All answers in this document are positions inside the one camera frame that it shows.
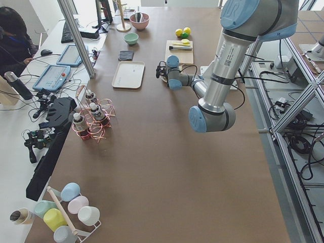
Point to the grey folded cloth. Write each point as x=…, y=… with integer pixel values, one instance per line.
x=126, y=55

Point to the yellow cup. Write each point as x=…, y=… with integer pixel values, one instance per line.
x=53, y=218

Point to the white plate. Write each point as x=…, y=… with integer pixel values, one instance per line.
x=165, y=80

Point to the grey-blue cup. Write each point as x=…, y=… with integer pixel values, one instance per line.
x=63, y=234

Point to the white cup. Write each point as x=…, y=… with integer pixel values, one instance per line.
x=89, y=215

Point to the tea bottle front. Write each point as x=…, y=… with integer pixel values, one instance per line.
x=81, y=126

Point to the lime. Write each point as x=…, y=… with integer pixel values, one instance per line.
x=184, y=35

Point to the teach pendant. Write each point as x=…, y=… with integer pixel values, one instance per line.
x=69, y=57
x=52, y=78

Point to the tea bottle right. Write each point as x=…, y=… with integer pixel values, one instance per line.
x=96, y=112

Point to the upper whole lemon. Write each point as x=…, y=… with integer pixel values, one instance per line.
x=178, y=32

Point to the near teach pendant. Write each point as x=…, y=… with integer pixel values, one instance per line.
x=52, y=78

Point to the whole lemon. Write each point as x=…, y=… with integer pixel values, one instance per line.
x=187, y=30
x=178, y=32

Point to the green bowl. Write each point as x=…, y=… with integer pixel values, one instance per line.
x=131, y=38

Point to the seated person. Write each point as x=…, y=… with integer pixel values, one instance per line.
x=17, y=48

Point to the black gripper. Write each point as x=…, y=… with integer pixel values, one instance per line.
x=160, y=72

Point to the black long device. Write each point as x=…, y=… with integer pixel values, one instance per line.
x=59, y=118

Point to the green cup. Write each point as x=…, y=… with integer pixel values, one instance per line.
x=43, y=206

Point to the wooden stand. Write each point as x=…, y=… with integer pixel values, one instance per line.
x=123, y=27

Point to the cream rabbit tray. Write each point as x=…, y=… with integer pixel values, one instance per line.
x=128, y=75

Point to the tea bottle back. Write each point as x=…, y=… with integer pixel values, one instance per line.
x=91, y=97

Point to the white cup rack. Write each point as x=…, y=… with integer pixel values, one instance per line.
x=78, y=228

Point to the lower whole lemon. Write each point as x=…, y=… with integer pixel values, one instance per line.
x=187, y=30

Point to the lemon slice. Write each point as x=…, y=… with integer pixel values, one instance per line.
x=185, y=41

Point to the aluminium frame post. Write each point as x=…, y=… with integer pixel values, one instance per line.
x=69, y=18

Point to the far teach pendant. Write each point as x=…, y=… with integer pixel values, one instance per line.
x=69, y=57

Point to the paper cup with metal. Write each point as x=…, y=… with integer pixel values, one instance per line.
x=22, y=216

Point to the pink bowl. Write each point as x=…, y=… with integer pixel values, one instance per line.
x=142, y=25

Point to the wooden cutting board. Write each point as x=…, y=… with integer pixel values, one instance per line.
x=185, y=57

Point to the tea bottle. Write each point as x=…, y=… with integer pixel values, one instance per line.
x=96, y=112
x=81, y=126
x=91, y=97

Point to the metal ice scoop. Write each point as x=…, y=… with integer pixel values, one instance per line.
x=138, y=17

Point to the yellow plastic knife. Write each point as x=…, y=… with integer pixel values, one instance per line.
x=181, y=44

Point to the blue cup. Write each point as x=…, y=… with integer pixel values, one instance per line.
x=70, y=191

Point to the copper wire bottle rack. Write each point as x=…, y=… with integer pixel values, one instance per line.
x=96, y=128

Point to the black keyboard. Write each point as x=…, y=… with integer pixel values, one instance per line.
x=66, y=34

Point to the pink cup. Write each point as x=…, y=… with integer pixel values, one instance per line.
x=77, y=203

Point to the black thermos bottle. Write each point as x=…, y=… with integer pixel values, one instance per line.
x=18, y=85

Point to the computer mouse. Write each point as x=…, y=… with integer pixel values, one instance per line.
x=46, y=52

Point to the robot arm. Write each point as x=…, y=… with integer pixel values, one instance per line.
x=243, y=22

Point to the black monitor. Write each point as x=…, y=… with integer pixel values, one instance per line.
x=103, y=12

